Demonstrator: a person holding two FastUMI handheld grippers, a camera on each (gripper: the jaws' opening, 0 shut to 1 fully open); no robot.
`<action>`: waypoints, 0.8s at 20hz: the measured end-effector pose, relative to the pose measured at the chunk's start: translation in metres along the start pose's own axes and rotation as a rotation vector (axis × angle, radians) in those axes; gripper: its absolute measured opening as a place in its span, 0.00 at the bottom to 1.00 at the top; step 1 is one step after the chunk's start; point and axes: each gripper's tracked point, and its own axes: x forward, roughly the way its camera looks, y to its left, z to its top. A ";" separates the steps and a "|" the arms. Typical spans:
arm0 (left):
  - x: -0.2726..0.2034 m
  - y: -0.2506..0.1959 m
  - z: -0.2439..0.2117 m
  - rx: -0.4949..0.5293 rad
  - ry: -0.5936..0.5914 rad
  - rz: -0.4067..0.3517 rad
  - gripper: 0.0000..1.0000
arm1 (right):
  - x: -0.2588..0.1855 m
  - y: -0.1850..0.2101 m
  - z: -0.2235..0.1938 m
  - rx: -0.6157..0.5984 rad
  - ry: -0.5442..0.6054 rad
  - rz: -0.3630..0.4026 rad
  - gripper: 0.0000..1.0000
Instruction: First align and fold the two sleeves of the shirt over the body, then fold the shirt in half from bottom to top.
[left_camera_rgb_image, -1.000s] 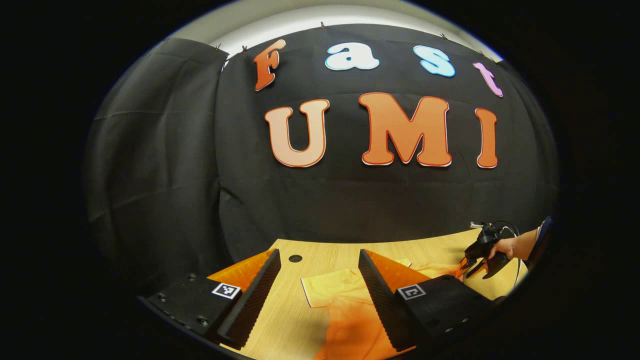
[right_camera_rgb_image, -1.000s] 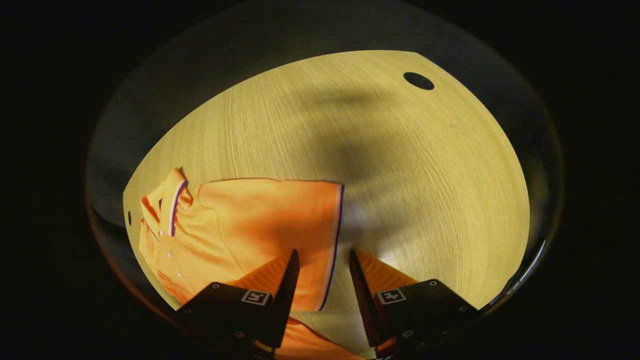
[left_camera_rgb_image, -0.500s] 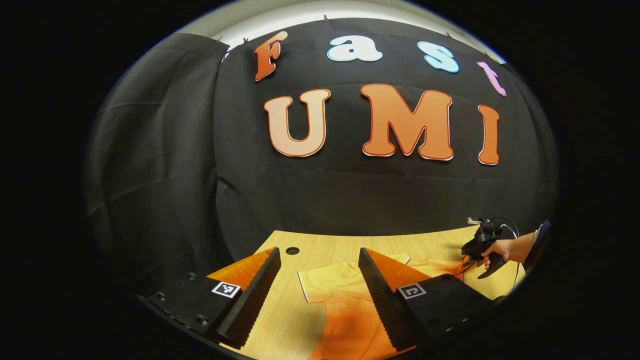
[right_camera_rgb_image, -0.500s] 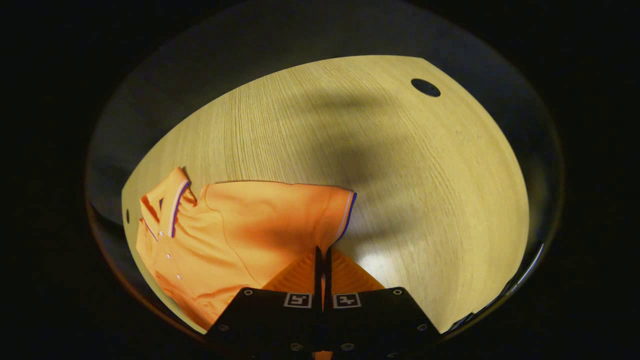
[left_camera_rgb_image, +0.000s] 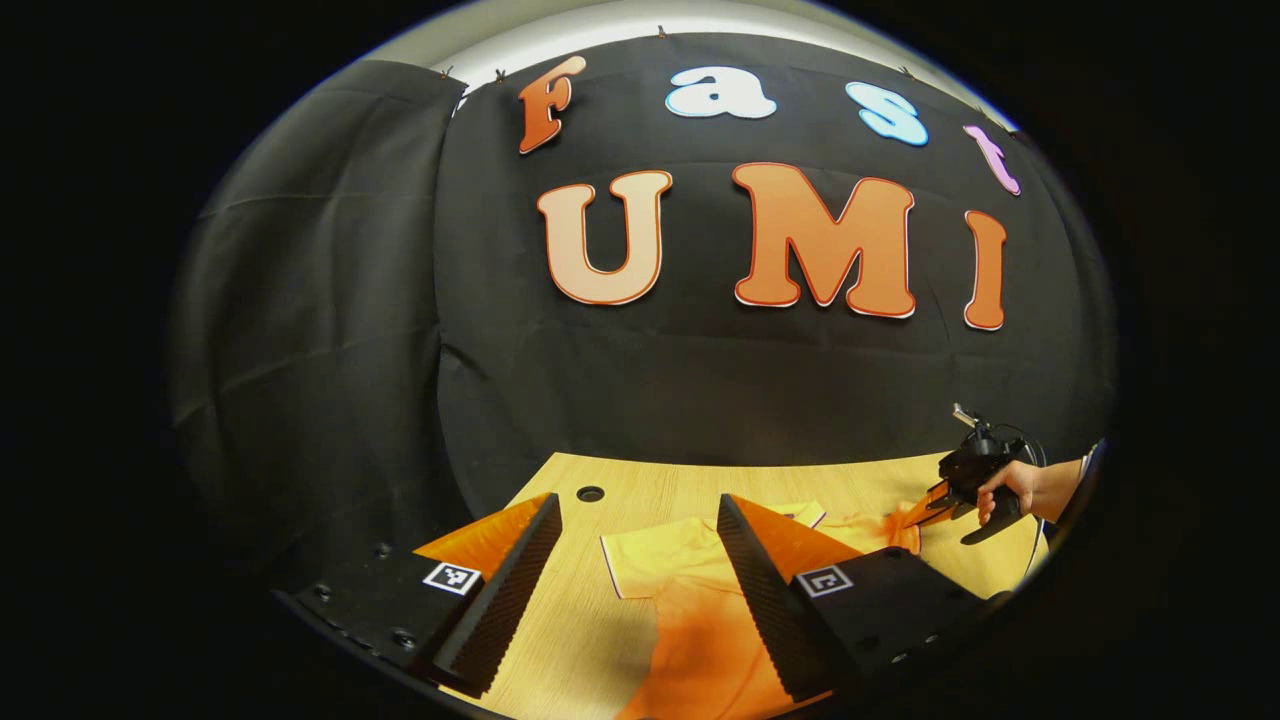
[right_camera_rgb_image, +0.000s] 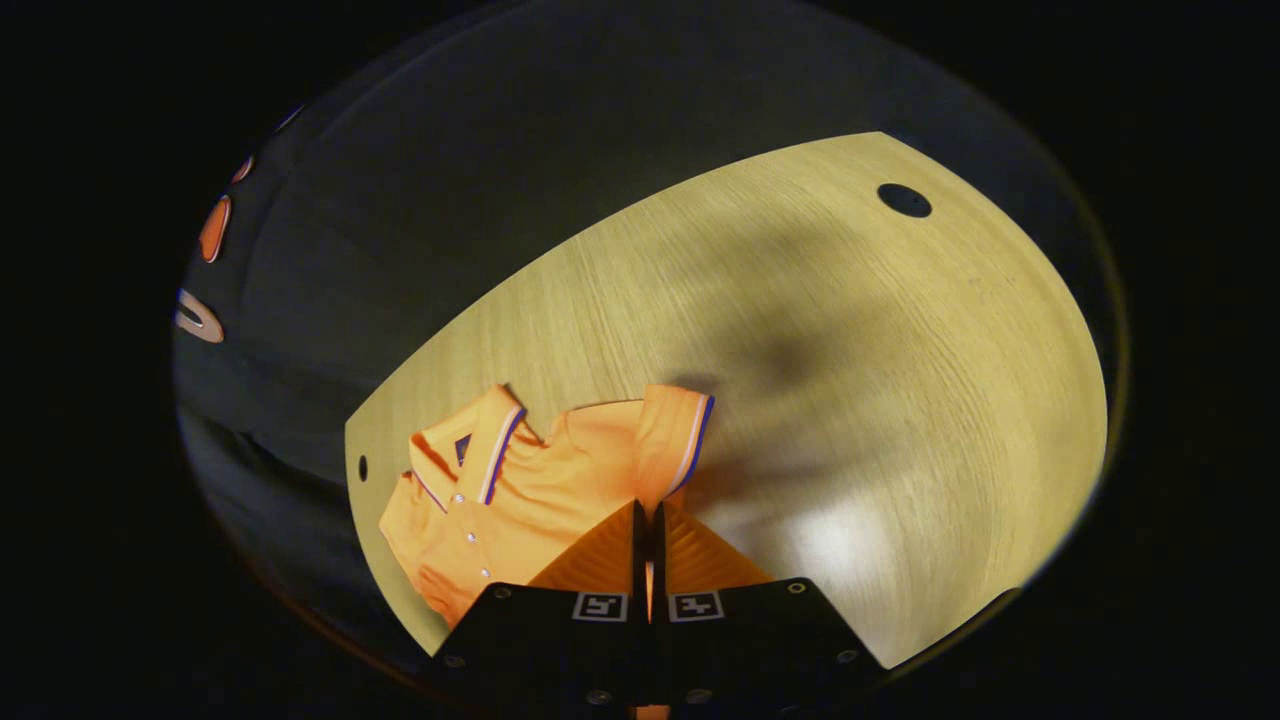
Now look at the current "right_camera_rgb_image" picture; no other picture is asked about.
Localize orange T-shirt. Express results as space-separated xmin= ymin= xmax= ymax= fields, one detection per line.
xmin=378 ymin=383 xmax=716 ymax=629

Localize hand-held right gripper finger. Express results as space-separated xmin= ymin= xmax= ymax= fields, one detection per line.
xmin=650 ymin=500 xmax=886 ymax=716
xmin=430 ymin=498 xmax=651 ymax=720

